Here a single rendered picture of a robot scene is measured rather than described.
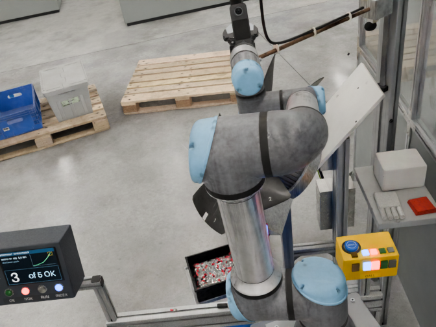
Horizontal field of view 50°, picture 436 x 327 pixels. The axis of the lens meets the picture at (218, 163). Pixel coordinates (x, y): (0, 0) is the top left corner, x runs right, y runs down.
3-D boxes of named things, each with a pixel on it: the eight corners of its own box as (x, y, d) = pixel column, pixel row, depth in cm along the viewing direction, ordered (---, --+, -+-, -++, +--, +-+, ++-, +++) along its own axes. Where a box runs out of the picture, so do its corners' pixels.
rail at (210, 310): (377, 300, 156) (379, 285, 151) (381, 311, 152) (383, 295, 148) (113, 327, 161) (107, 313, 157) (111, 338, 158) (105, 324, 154)
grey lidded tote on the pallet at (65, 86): (90, 88, 484) (80, 59, 465) (98, 113, 436) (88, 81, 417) (49, 99, 475) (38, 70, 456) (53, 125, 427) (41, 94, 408)
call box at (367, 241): (386, 254, 147) (388, 230, 141) (396, 279, 139) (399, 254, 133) (335, 259, 148) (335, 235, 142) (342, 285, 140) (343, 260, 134)
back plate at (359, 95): (254, 170, 216) (251, 170, 215) (354, 49, 182) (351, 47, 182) (265, 256, 172) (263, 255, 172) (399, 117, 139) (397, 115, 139)
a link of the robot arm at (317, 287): (351, 333, 103) (350, 292, 96) (290, 333, 106) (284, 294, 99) (346, 290, 113) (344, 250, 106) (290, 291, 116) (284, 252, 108)
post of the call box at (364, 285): (366, 287, 151) (368, 261, 144) (369, 295, 149) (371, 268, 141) (357, 289, 151) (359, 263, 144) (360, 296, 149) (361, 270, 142)
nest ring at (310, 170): (272, 171, 195) (265, 167, 194) (313, 124, 182) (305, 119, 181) (281, 215, 173) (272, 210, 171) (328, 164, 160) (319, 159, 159)
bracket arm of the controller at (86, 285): (104, 281, 147) (102, 274, 145) (102, 288, 144) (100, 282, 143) (31, 289, 148) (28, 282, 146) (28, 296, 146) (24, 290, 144)
